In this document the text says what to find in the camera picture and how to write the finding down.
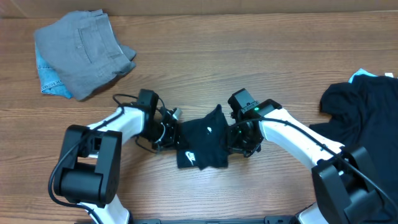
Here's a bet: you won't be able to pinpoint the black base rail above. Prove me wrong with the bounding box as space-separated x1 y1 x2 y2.
129 215 300 224

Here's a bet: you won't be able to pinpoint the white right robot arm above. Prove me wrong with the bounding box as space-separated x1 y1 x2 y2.
227 96 387 223

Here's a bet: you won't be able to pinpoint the light blue garment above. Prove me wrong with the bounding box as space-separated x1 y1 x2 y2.
348 68 376 83

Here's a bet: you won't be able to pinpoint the folded grey trousers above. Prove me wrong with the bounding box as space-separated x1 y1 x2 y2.
34 9 136 101

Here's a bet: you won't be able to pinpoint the folded blue jeans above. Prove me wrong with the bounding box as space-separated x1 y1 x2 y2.
35 45 73 99

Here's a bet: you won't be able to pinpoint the black t-shirt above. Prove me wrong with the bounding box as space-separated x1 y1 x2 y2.
176 105 229 170

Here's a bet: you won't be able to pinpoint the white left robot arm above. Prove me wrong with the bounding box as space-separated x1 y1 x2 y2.
48 103 182 223

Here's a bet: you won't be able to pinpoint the pile of dark clothes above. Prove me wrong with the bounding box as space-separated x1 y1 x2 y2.
310 75 397 223

